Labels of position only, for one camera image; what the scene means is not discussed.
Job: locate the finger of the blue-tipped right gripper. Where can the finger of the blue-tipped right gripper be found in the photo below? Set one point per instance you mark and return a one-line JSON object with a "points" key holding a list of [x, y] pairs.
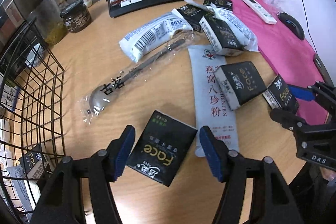
{"points": [[321, 93]]}

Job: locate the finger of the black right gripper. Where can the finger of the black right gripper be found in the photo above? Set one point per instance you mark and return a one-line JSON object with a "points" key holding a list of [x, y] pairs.
{"points": [[288, 120]]}

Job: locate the black Face tissue pack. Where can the black Face tissue pack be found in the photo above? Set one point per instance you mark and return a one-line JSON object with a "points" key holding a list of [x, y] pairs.
{"points": [[240, 83], [278, 96], [162, 148]]}

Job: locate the plastic spoon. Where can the plastic spoon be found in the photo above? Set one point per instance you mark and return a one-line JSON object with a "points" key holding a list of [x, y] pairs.
{"points": [[132, 77]]}

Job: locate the white barcode snack packet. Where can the white barcode snack packet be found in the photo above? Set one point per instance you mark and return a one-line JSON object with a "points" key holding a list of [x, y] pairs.
{"points": [[153, 34]]}

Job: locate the pink desk mat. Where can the pink desk mat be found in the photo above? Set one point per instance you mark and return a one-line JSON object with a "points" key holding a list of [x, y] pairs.
{"points": [[286, 54]]}

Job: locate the black computer mouse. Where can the black computer mouse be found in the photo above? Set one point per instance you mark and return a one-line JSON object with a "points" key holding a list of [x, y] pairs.
{"points": [[292, 24]]}

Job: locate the long white powder sachet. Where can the long white powder sachet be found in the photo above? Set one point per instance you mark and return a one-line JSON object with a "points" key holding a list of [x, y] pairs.
{"points": [[211, 107]]}

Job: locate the white remote control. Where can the white remote control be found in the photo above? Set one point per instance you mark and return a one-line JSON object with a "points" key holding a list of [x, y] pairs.
{"points": [[260, 11]]}

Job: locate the black white snack packet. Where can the black white snack packet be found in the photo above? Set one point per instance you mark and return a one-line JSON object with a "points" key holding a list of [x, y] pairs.
{"points": [[220, 36]]}

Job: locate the black white tissue box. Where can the black white tissue box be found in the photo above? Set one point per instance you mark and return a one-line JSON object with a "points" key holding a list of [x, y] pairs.
{"points": [[222, 4]]}

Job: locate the white blue ceramic bowl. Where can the white blue ceramic bowl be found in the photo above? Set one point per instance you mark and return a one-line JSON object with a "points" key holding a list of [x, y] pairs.
{"points": [[35, 56]]}

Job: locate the clear glass with yellow residue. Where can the clear glass with yellow residue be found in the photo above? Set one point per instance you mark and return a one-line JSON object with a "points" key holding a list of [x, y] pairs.
{"points": [[48, 22]]}

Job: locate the dark glass jar black lid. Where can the dark glass jar black lid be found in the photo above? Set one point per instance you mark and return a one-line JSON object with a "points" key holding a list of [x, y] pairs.
{"points": [[76, 16]]}

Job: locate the black wire basket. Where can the black wire basket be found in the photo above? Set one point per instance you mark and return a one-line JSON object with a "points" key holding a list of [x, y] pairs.
{"points": [[32, 139]]}

